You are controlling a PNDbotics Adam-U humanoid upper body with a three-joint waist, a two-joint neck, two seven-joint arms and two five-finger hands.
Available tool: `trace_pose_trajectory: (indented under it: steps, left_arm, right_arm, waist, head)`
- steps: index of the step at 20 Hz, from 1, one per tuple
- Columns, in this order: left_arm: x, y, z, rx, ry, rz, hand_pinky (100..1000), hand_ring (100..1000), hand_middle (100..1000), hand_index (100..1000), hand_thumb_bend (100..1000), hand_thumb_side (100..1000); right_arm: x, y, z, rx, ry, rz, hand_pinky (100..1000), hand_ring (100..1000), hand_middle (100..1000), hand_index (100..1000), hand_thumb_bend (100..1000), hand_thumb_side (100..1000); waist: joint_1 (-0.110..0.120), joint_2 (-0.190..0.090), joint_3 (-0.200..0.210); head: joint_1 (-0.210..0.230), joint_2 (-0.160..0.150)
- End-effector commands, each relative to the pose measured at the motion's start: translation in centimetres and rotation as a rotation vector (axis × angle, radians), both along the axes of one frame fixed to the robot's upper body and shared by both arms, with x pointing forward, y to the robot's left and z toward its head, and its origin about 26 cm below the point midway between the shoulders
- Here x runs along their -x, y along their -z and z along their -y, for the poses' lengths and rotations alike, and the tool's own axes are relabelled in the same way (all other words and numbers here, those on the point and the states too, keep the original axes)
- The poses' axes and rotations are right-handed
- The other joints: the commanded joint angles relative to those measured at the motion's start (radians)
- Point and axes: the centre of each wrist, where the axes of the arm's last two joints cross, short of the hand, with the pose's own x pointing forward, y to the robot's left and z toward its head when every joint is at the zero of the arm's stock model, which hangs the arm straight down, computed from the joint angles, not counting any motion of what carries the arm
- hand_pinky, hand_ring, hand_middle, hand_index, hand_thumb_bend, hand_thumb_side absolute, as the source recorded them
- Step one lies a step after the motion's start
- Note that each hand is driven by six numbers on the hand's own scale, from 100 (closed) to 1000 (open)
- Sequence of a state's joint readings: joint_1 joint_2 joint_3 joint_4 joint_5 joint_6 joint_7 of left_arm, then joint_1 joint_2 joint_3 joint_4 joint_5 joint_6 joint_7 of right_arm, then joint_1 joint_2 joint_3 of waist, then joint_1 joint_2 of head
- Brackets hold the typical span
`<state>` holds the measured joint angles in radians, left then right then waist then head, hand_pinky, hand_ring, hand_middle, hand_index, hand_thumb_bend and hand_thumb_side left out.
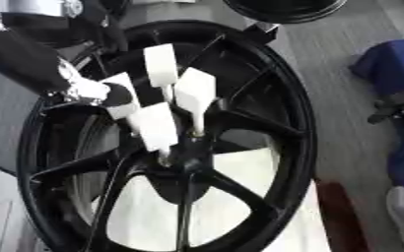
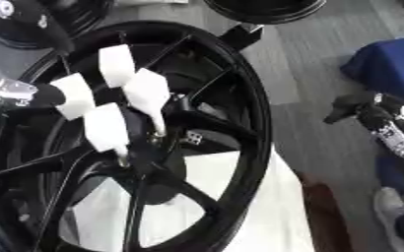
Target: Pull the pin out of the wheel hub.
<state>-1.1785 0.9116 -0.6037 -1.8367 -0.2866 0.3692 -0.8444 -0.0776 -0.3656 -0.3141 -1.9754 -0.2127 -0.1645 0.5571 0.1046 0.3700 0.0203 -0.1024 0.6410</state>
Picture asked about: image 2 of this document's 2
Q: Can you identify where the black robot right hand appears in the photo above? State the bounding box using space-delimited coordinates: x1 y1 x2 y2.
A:
322 92 404 133

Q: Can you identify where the black wheel stand bracket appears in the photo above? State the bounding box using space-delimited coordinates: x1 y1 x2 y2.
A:
217 23 266 51

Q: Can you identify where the blue cloth covered table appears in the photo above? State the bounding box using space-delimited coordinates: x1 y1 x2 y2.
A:
338 34 404 116

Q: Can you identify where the black spoked wheel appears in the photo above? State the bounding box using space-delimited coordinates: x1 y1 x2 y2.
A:
0 20 275 252

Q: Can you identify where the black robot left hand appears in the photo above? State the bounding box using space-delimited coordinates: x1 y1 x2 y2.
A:
0 0 77 108

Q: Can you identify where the black round wheel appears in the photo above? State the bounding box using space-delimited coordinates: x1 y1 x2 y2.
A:
200 0 330 26
0 0 116 51

